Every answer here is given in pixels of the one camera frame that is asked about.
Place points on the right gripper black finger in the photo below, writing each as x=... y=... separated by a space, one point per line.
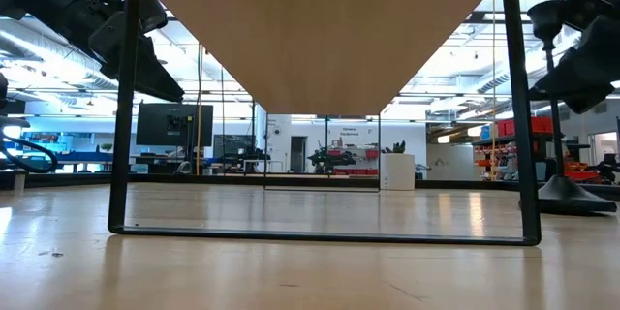
x=581 y=94
x=603 y=51

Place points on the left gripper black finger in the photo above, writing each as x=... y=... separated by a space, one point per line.
x=155 y=77
x=140 y=14

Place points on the black candle stick holder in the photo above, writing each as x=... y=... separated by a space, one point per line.
x=576 y=198

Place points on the black background monitor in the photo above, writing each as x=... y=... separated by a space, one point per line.
x=174 y=123

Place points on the shelf with red bins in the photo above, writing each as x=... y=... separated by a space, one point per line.
x=523 y=126

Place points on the wooden riser shelf black legs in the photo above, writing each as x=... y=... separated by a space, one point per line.
x=319 y=34

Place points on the white pot with green plant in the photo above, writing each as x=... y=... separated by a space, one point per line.
x=397 y=172

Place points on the black aluminium table frame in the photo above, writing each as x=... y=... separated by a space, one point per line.
x=72 y=181

